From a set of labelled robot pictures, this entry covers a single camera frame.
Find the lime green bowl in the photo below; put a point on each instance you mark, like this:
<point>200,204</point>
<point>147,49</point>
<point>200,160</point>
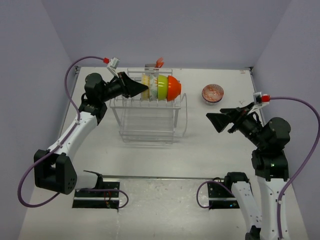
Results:
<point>162,87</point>

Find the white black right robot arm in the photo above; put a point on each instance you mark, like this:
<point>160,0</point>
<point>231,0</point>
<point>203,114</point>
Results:
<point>270,166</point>

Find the white green orange patterned bowl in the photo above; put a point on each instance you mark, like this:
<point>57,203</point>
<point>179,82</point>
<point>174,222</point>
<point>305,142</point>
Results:
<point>153,88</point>

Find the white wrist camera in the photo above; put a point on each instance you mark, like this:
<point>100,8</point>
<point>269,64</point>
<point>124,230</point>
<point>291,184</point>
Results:
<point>112,66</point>
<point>260,100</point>

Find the orange clip on grey block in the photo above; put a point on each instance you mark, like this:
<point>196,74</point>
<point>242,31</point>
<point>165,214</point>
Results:
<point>158,64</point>

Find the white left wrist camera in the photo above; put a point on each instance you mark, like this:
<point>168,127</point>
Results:
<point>112,66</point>

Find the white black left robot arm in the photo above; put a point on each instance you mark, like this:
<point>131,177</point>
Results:
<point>54,170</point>

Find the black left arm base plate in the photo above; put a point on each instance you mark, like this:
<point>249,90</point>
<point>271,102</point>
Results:
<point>96,200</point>

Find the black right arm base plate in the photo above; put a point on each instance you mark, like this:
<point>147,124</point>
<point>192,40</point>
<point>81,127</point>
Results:
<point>220,198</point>

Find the white wire dish rack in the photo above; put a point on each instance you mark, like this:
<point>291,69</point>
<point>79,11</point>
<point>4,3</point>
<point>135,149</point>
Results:
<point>148,121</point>

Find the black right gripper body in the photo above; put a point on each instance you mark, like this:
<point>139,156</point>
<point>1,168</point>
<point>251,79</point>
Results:
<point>247,124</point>

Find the red rim zigzag bowl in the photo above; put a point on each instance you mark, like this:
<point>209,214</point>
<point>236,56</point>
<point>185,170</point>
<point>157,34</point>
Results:
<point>212,94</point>

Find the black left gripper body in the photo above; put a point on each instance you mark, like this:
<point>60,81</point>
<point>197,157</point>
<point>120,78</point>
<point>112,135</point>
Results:
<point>114,88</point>

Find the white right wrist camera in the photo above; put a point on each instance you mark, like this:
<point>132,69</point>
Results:
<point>260,100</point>

